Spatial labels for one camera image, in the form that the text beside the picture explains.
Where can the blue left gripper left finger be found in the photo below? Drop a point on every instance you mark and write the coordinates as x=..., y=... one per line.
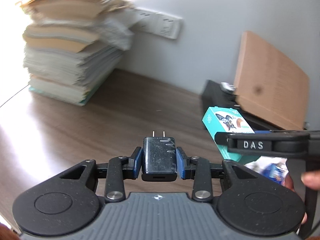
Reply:
x=135, y=163

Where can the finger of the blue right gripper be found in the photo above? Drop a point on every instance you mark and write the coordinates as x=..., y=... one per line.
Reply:
x=254, y=132
x=221, y=138

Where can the white wall socket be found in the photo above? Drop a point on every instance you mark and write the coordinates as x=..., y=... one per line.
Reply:
x=167, y=26
x=146, y=20

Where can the black usb charger plug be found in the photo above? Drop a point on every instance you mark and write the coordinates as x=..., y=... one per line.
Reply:
x=159, y=158

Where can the white wall socket left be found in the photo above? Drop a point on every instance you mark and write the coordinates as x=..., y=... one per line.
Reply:
x=146, y=20

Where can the stack of books and papers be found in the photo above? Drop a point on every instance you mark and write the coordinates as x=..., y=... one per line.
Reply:
x=72, y=46

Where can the silver clip on stand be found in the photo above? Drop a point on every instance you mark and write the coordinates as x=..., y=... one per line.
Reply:
x=227, y=88

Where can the white wall socket right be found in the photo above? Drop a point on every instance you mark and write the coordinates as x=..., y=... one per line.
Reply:
x=167, y=26

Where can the teal cartoon bandage box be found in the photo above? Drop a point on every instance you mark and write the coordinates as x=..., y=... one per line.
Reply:
x=218, y=121

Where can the person right hand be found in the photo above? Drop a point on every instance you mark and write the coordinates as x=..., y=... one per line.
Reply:
x=308, y=179

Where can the white orange storage box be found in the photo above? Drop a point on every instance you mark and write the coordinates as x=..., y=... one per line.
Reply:
x=273, y=168

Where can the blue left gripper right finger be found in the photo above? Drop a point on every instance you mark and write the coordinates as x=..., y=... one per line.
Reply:
x=183, y=164

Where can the black monitor riser stand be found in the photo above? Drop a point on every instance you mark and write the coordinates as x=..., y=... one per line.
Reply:
x=235, y=107

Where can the wooden book stand board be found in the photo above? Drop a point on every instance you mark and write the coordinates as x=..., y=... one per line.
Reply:
x=270, y=85

